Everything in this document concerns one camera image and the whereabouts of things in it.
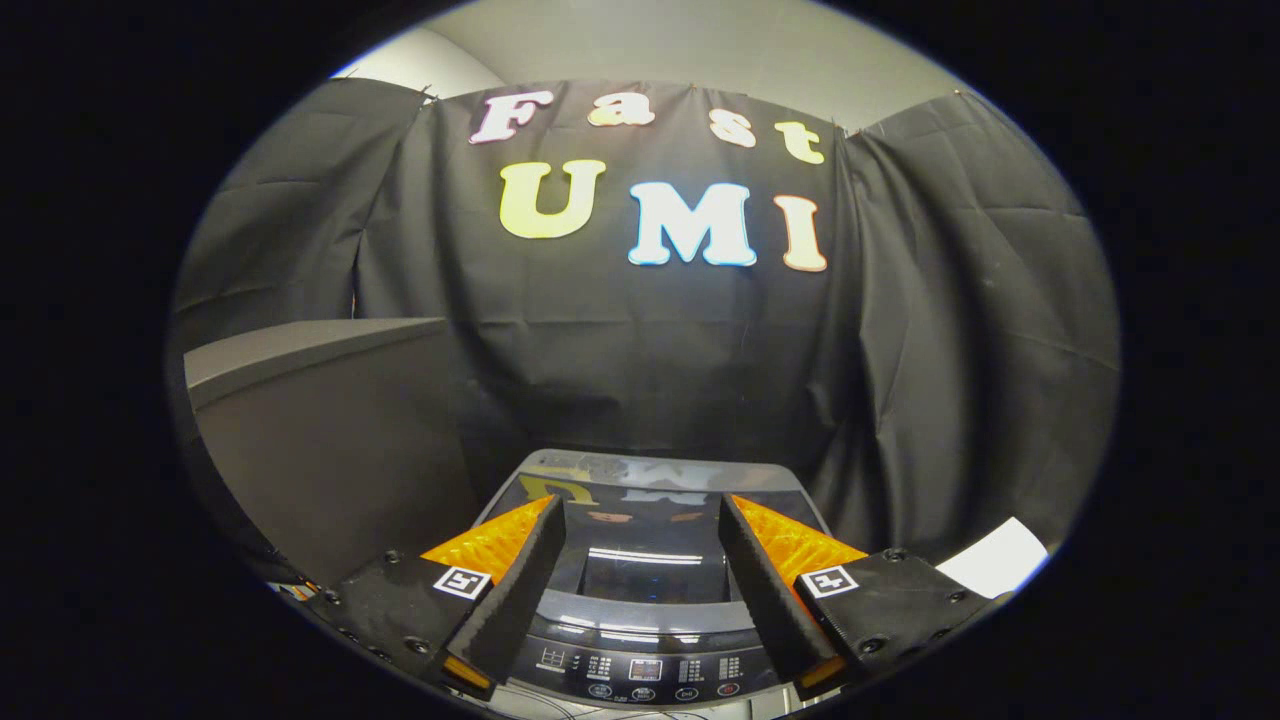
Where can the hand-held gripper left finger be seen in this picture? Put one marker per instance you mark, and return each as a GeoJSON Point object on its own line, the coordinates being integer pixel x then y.
{"type": "Point", "coordinates": [515, 600]}

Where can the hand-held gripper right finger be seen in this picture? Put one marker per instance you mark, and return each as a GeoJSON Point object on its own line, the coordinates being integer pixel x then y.
{"type": "Point", "coordinates": [770, 600]}

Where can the dark washing machine lid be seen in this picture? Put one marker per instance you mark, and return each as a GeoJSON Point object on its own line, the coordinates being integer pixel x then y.
{"type": "Point", "coordinates": [645, 540]}

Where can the grey cabinet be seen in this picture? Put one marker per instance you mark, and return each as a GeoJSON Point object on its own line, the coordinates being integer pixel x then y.
{"type": "Point", "coordinates": [330, 450]}

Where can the black backdrop cloth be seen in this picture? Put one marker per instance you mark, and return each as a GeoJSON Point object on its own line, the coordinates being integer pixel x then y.
{"type": "Point", "coordinates": [950, 350]}

